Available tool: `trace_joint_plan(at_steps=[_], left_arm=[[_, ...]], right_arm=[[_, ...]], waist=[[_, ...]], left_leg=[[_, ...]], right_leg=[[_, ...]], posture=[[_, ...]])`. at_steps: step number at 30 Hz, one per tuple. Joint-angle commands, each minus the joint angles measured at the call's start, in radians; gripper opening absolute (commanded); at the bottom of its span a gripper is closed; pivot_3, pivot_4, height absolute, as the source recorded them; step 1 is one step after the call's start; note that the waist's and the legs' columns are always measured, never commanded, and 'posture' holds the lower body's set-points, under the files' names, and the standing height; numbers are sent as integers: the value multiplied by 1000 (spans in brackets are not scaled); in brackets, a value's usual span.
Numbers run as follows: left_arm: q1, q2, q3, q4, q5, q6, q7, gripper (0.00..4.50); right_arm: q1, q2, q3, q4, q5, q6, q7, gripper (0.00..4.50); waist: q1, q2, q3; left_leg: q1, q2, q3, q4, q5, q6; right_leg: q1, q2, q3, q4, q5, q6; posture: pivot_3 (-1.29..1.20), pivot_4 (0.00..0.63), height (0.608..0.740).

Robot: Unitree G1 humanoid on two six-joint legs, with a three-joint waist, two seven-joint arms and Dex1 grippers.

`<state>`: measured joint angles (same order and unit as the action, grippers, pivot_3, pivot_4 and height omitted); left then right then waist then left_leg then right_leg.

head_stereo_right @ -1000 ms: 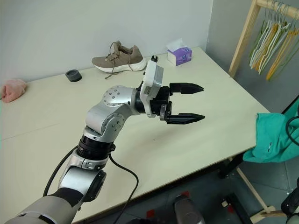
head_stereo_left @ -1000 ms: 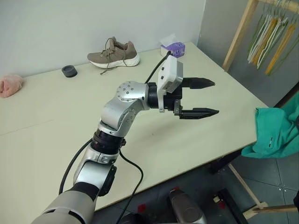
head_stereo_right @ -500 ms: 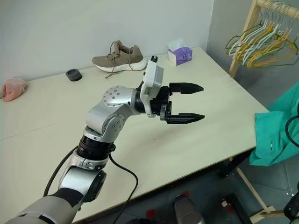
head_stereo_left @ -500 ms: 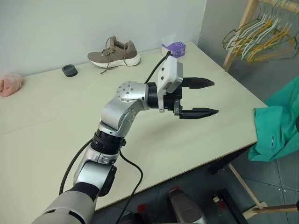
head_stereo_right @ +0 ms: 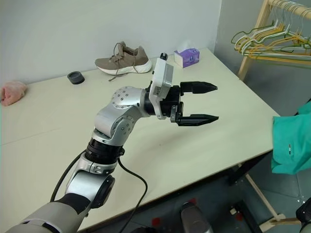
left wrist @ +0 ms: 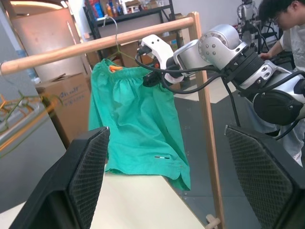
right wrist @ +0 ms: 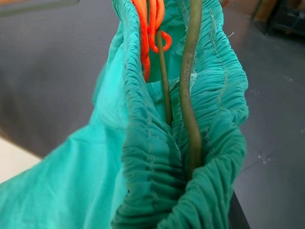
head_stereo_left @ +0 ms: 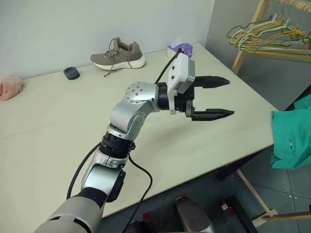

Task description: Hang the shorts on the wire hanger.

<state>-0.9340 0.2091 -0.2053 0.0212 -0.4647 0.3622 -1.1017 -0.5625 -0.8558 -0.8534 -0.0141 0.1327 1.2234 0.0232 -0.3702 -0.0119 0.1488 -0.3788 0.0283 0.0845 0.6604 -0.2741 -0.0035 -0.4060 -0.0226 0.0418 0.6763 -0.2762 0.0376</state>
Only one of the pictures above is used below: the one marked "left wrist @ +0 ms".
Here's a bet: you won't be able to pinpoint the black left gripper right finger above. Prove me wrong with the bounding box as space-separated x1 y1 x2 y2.
224 125 305 229

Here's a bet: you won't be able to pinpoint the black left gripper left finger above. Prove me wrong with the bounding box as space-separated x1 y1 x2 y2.
10 126 111 229

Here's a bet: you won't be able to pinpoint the green shorts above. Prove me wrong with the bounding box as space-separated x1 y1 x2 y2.
88 58 191 191

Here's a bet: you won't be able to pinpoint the thin wire hanger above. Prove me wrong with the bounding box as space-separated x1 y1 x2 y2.
101 15 153 72

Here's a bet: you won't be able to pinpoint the wooden clothes rack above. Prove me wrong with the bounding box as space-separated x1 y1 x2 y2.
0 10 226 229

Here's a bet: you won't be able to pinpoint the black metal shelf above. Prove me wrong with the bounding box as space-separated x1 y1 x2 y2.
82 0 176 70

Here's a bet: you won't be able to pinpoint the brown cardboard box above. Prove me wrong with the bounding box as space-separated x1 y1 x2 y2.
35 73 92 149

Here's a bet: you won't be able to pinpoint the large beige cylinder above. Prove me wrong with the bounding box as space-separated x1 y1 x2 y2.
10 1 86 83

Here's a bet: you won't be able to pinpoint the silver humanoid robot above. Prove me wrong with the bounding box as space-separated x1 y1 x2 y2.
236 0 260 27

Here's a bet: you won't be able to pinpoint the person in white shirt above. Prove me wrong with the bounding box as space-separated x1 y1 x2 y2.
258 0 305 167

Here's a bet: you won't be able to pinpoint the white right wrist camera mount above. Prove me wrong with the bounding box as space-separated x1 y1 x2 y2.
139 34 184 84

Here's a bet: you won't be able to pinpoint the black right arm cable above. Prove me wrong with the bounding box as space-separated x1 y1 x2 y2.
134 46 305 141

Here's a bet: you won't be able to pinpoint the yellow orange wire hanger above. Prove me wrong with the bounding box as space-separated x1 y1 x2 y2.
0 94 58 153

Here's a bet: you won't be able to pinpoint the green wire hanger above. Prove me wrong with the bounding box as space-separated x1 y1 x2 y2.
0 90 63 134

